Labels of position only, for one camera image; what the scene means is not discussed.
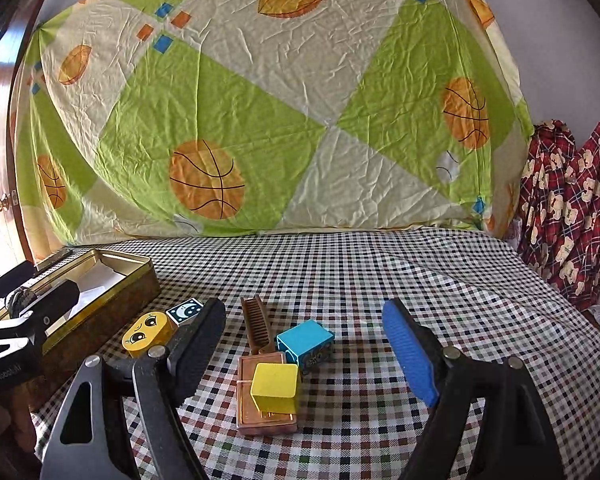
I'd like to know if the red plaid bear cloth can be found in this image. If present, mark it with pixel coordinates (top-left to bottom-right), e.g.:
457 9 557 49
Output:
502 120 600 311

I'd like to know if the checkered tablecloth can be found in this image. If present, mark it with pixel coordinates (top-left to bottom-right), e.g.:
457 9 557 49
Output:
30 225 600 480

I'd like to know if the copper coloured box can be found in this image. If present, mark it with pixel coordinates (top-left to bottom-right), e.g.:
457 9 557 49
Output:
236 351 299 436

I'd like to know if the white paper liner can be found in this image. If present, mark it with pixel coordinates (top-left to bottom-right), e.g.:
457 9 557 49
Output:
72 265 128 321

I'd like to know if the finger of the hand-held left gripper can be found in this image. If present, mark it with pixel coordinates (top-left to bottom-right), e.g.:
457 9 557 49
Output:
0 261 39 322
26 280 80 347

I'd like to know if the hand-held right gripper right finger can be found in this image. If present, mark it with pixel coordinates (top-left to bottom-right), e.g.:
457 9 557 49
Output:
381 298 566 480

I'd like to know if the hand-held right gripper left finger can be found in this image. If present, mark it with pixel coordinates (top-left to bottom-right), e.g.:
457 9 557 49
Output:
40 297 227 480

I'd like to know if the brown plastic comb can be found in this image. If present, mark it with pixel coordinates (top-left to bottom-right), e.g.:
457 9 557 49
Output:
241 296 276 356

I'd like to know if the yellow cube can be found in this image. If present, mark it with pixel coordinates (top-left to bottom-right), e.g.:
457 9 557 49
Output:
250 362 301 416

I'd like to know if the yellow face toy block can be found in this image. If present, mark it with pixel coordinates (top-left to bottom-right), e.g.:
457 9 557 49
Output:
121 311 179 359

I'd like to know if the gold metal tin box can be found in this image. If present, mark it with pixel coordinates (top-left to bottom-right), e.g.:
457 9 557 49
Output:
0 247 162 406

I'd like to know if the moon print small cube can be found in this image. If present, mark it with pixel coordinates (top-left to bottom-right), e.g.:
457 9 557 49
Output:
166 298 204 328

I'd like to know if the basketball print bed sheet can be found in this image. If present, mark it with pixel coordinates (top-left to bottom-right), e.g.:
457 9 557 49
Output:
10 0 536 248

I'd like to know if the teal toy block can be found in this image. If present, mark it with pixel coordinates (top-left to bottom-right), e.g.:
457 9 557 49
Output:
276 319 336 376

